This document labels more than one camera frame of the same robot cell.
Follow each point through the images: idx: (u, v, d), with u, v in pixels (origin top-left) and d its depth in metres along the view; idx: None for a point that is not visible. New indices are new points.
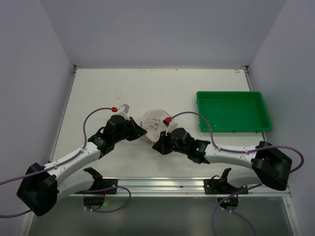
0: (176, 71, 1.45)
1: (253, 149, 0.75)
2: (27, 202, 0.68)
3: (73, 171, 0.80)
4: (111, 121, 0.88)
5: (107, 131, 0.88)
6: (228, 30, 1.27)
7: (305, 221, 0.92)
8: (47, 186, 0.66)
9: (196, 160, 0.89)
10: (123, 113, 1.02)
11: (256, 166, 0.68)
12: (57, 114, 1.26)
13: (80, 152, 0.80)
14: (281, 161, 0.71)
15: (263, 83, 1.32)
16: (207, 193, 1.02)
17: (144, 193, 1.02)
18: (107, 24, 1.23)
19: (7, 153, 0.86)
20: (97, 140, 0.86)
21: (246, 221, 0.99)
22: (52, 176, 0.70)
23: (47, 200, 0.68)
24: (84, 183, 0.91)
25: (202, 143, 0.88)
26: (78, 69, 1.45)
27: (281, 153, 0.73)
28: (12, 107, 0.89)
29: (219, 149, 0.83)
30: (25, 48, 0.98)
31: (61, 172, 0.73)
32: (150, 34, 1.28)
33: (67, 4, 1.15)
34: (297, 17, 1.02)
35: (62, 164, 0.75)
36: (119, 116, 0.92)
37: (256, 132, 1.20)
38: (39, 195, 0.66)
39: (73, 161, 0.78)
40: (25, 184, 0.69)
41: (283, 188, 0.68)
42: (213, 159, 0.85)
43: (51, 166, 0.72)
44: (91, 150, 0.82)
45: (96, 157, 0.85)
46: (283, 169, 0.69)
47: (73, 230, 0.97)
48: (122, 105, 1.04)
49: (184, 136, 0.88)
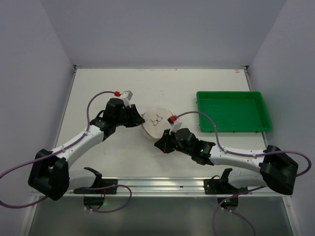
0: (176, 71, 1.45)
1: (262, 154, 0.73)
2: (40, 189, 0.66)
3: (80, 155, 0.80)
4: (110, 103, 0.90)
5: (107, 112, 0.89)
6: (228, 30, 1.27)
7: (305, 221, 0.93)
8: (59, 168, 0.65)
9: (200, 162, 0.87)
10: (125, 100, 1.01)
11: (265, 171, 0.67)
12: (57, 113, 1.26)
13: (84, 134, 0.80)
14: (289, 166, 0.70)
15: (263, 83, 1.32)
16: (207, 193, 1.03)
17: (144, 193, 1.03)
18: (107, 24, 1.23)
19: (7, 153, 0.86)
20: (99, 123, 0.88)
21: (246, 221, 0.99)
22: (62, 158, 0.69)
23: (60, 184, 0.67)
24: (90, 177, 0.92)
25: (206, 144, 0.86)
26: (78, 69, 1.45)
27: (289, 158, 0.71)
28: (12, 107, 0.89)
29: (225, 152, 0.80)
30: (25, 48, 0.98)
31: (70, 154, 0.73)
32: (150, 34, 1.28)
33: (67, 4, 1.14)
34: (297, 17, 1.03)
35: (69, 147, 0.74)
36: (116, 99, 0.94)
37: (256, 132, 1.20)
38: (52, 178, 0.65)
39: (79, 143, 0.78)
40: (36, 171, 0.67)
41: (289, 193, 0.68)
42: (218, 160, 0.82)
43: (59, 149, 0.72)
44: (94, 132, 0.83)
45: (100, 138, 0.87)
46: (290, 175, 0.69)
47: (73, 230, 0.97)
48: (126, 91, 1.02)
49: (189, 137, 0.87)
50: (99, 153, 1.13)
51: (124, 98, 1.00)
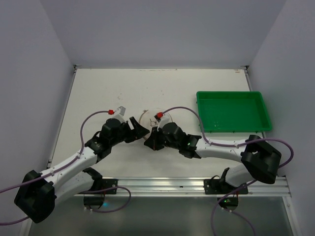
0: (176, 71, 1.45)
1: (243, 143, 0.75)
2: (24, 209, 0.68)
3: (71, 177, 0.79)
4: (107, 126, 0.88)
5: (104, 135, 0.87)
6: (228, 30, 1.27)
7: (306, 221, 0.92)
8: (43, 193, 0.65)
9: (188, 154, 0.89)
10: (119, 117, 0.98)
11: (246, 159, 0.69)
12: (57, 114, 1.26)
13: (77, 157, 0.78)
14: (270, 155, 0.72)
15: (263, 83, 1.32)
16: (207, 193, 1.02)
17: (144, 193, 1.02)
18: (108, 24, 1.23)
19: (7, 152, 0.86)
20: (94, 144, 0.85)
21: (246, 221, 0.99)
22: (49, 183, 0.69)
23: (45, 206, 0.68)
24: (83, 184, 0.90)
25: (193, 137, 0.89)
26: (78, 69, 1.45)
27: (270, 146, 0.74)
28: (12, 107, 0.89)
29: (210, 144, 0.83)
30: (25, 48, 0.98)
31: (58, 178, 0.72)
32: (150, 34, 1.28)
33: (68, 5, 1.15)
34: (297, 17, 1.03)
35: (59, 170, 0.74)
36: (114, 120, 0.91)
37: (256, 132, 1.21)
38: (36, 202, 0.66)
39: (70, 166, 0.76)
40: (23, 191, 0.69)
41: (271, 181, 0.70)
42: (204, 153, 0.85)
43: (48, 173, 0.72)
44: (87, 155, 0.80)
45: (93, 162, 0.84)
46: (272, 162, 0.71)
47: (73, 230, 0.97)
48: (119, 107, 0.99)
49: (176, 131, 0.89)
50: None
51: (117, 115, 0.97)
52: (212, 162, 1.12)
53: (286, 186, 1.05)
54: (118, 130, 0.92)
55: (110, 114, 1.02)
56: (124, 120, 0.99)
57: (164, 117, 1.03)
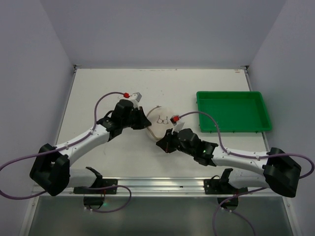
0: (176, 71, 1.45)
1: (265, 156, 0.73)
2: (40, 183, 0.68)
3: (83, 154, 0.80)
4: (119, 104, 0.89)
5: (116, 114, 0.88)
6: (228, 30, 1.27)
7: (305, 221, 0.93)
8: (59, 165, 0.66)
9: (203, 162, 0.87)
10: (134, 102, 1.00)
11: (268, 173, 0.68)
12: (57, 114, 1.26)
13: (90, 133, 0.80)
14: (292, 168, 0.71)
15: (263, 83, 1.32)
16: (207, 193, 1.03)
17: (144, 193, 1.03)
18: (107, 24, 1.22)
19: (7, 152, 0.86)
20: (106, 123, 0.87)
21: (246, 221, 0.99)
22: (64, 156, 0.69)
23: (60, 180, 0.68)
24: (88, 178, 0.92)
25: (209, 144, 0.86)
26: (78, 69, 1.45)
27: (291, 160, 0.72)
28: (11, 107, 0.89)
29: (228, 153, 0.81)
30: (25, 48, 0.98)
31: (73, 152, 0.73)
32: (150, 34, 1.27)
33: (67, 4, 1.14)
34: (297, 17, 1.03)
35: (73, 144, 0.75)
36: (127, 101, 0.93)
37: (256, 132, 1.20)
38: (52, 174, 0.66)
39: (83, 141, 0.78)
40: (39, 164, 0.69)
41: (292, 195, 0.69)
42: (220, 162, 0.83)
43: (63, 146, 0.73)
44: (100, 132, 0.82)
45: (105, 139, 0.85)
46: (293, 177, 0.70)
47: (73, 230, 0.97)
48: (136, 93, 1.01)
49: (192, 138, 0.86)
50: (99, 153, 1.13)
51: (133, 100, 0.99)
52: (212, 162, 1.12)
53: None
54: (131, 111, 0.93)
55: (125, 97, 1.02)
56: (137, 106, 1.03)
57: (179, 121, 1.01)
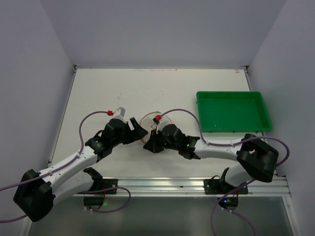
0: (176, 71, 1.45)
1: (239, 142, 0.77)
2: (23, 207, 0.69)
3: (71, 176, 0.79)
4: (110, 125, 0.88)
5: (106, 134, 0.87)
6: (228, 30, 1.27)
7: (305, 221, 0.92)
8: (41, 193, 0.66)
9: (187, 155, 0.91)
10: (119, 116, 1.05)
11: (241, 157, 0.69)
12: (57, 114, 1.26)
13: (76, 157, 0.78)
14: (267, 153, 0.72)
15: (263, 83, 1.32)
16: (207, 193, 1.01)
17: (144, 193, 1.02)
18: (107, 24, 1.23)
19: (7, 152, 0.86)
20: (95, 143, 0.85)
21: (246, 221, 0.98)
22: (47, 183, 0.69)
23: (42, 207, 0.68)
24: (82, 185, 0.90)
25: (192, 139, 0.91)
26: (78, 69, 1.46)
27: (266, 145, 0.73)
28: (12, 107, 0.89)
29: (207, 144, 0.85)
30: (25, 48, 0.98)
31: (56, 178, 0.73)
32: (150, 34, 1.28)
33: (67, 5, 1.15)
34: (297, 17, 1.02)
35: (57, 170, 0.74)
36: (117, 121, 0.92)
37: (256, 132, 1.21)
38: (35, 201, 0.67)
39: (70, 165, 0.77)
40: (22, 190, 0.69)
41: (268, 179, 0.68)
42: (202, 153, 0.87)
43: (47, 173, 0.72)
44: (87, 154, 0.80)
45: (93, 161, 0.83)
46: (268, 161, 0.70)
47: (73, 230, 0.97)
48: (119, 108, 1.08)
49: (175, 132, 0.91)
50: None
51: (117, 115, 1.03)
52: (212, 162, 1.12)
53: (286, 186, 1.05)
54: (121, 131, 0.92)
55: (110, 114, 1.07)
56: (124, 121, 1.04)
57: (162, 119, 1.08)
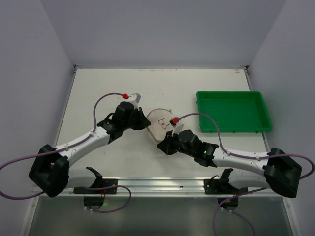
0: (176, 71, 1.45)
1: (265, 156, 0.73)
2: (39, 183, 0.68)
3: (84, 155, 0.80)
4: (121, 107, 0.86)
5: (116, 117, 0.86)
6: (228, 30, 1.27)
7: (305, 221, 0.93)
8: (59, 166, 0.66)
9: (203, 163, 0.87)
10: (134, 103, 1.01)
11: (268, 173, 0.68)
12: (56, 114, 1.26)
13: (90, 135, 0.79)
14: (292, 169, 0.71)
15: (263, 83, 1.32)
16: (207, 193, 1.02)
17: (144, 192, 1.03)
18: (107, 24, 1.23)
19: (7, 153, 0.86)
20: (107, 125, 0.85)
21: (245, 221, 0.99)
22: (64, 157, 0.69)
23: (59, 182, 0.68)
24: (88, 178, 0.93)
25: (209, 145, 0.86)
26: (78, 69, 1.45)
27: (292, 161, 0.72)
28: (12, 107, 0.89)
29: (229, 154, 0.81)
30: (25, 48, 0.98)
31: (72, 153, 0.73)
32: (150, 34, 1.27)
33: (67, 4, 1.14)
34: (297, 17, 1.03)
35: (73, 145, 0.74)
36: (128, 103, 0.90)
37: (256, 132, 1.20)
38: (51, 176, 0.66)
39: (84, 142, 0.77)
40: (38, 165, 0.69)
41: (293, 195, 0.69)
42: (221, 162, 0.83)
43: (63, 147, 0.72)
44: (101, 133, 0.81)
45: (105, 141, 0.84)
46: (294, 177, 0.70)
47: (73, 230, 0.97)
48: (135, 94, 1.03)
49: (193, 139, 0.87)
50: (99, 153, 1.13)
51: (133, 101, 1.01)
52: None
53: None
54: (131, 114, 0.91)
55: (124, 98, 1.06)
56: (137, 106, 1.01)
57: (179, 123, 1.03)
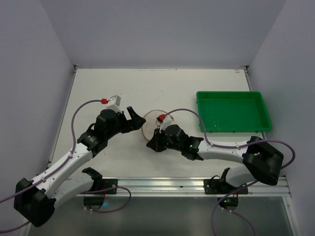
0: (176, 71, 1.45)
1: (244, 144, 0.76)
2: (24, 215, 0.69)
3: (67, 177, 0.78)
4: (101, 117, 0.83)
5: (99, 128, 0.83)
6: (228, 30, 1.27)
7: (305, 221, 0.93)
8: (37, 202, 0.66)
9: (190, 156, 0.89)
10: (114, 106, 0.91)
11: (247, 161, 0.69)
12: (57, 114, 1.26)
13: (69, 158, 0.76)
14: (273, 156, 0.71)
15: (263, 83, 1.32)
16: (207, 193, 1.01)
17: (144, 193, 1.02)
18: (107, 25, 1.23)
19: (7, 153, 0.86)
20: (88, 139, 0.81)
21: (246, 221, 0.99)
22: (42, 191, 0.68)
23: (43, 212, 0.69)
24: (83, 185, 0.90)
25: (196, 140, 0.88)
26: (78, 69, 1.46)
27: (272, 147, 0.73)
28: (11, 108, 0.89)
29: (212, 145, 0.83)
30: (25, 48, 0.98)
31: (50, 184, 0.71)
32: (150, 34, 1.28)
33: (67, 5, 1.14)
34: (297, 17, 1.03)
35: (50, 175, 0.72)
36: (110, 111, 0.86)
37: (256, 132, 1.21)
38: (33, 211, 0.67)
39: (62, 168, 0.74)
40: (19, 199, 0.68)
41: (274, 182, 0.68)
42: (206, 155, 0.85)
43: (39, 180, 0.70)
44: (80, 153, 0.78)
45: (89, 157, 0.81)
46: (274, 164, 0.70)
47: (73, 231, 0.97)
48: (113, 97, 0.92)
49: (178, 133, 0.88)
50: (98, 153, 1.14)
51: (112, 105, 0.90)
52: (212, 162, 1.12)
53: (286, 186, 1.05)
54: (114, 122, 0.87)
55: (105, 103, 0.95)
56: (119, 110, 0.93)
57: (166, 119, 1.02)
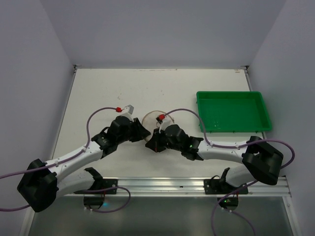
0: (176, 71, 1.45)
1: (244, 144, 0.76)
2: (27, 197, 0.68)
3: (76, 169, 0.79)
4: (116, 122, 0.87)
5: (111, 131, 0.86)
6: (228, 30, 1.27)
7: (305, 221, 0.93)
8: (46, 184, 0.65)
9: (190, 156, 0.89)
10: (127, 114, 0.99)
11: (247, 161, 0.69)
12: (57, 114, 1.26)
13: (82, 150, 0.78)
14: (272, 155, 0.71)
15: (263, 83, 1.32)
16: (207, 193, 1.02)
17: (144, 193, 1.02)
18: (107, 25, 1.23)
19: (7, 152, 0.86)
20: (101, 140, 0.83)
21: (245, 221, 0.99)
22: (53, 174, 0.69)
23: (47, 198, 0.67)
24: (83, 183, 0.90)
25: (195, 139, 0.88)
26: (78, 69, 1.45)
27: (271, 147, 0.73)
28: (12, 107, 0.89)
29: (212, 145, 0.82)
30: (25, 48, 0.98)
31: (62, 170, 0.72)
32: (150, 34, 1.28)
33: (67, 4, 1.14)
34: (297, 17, 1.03)
35: (63, 162, 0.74)
36: (124, 118, 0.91)
37: (256, 132, 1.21)
38: (39, 192, 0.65)
39: (75, 159, 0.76)
40: (28, 178, 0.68)
41: (274, 182, 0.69)
42: (206, 155, 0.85)
43: (52, 163, 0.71)
44: (93, 149, 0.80)
45: (98, 157, 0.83)
46: (273, 163, 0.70)
47: (73, 230, 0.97)
48: (127, 105, 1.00)
49: (178, 133, 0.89)
50: None
51: (126, 113, 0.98)
52: (212, 162, 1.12)
53: (286, 186, 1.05)
54: (127, 129, 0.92)
55: (119, 111, 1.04)
56: (132, 119, 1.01)
57: (166, 119, 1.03)
